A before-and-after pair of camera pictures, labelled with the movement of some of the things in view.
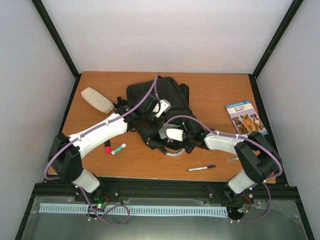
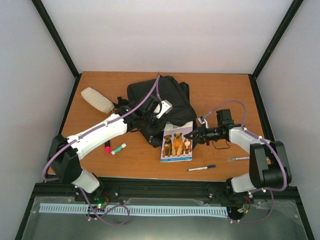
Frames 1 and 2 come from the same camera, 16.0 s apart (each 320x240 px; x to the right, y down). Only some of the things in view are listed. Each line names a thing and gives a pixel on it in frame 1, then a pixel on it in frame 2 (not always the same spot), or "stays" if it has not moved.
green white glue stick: (118, 148) stays
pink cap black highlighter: (107, 147) stays
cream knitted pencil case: (97, 100) stays
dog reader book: (245, 118) → (175, 147)
